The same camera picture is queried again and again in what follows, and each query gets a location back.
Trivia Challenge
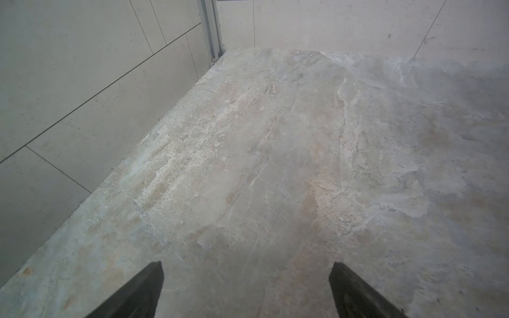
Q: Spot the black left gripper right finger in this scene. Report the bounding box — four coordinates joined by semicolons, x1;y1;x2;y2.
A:
329;262;406;318

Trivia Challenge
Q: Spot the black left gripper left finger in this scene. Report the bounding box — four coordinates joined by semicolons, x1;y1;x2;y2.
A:
86;261;164;318

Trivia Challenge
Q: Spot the aluminium corner post left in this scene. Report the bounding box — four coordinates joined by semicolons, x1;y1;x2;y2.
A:
197;0;225;64

